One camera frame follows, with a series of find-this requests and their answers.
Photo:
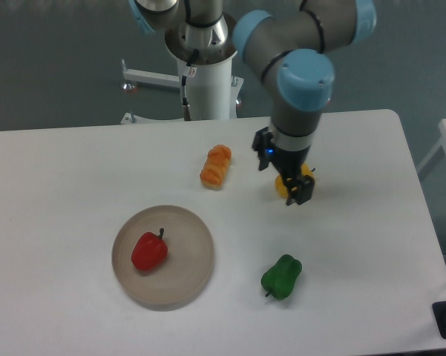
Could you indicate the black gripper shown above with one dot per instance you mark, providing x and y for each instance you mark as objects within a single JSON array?
[{"x": 286, "y": 154}]

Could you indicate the red toy bell pepper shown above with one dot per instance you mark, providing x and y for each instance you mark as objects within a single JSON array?
[{"x": 150, "y": 251}]

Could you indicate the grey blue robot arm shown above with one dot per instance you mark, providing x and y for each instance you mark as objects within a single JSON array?
[{"x": 289, "y": 58}]

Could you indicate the yellow toy bell pepper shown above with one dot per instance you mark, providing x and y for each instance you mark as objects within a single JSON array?
[{"x": 282, "y": 189}]

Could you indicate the green toy bell pepper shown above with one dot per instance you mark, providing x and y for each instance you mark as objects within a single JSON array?
[{"x": 280, "y": 279}]

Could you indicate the beige round plate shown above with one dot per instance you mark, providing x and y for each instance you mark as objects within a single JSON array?
[{"x": 185, "y": 271}]

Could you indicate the orange toy bread loaf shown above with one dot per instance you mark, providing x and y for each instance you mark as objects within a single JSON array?
[{"x": 216, "y": 167}]

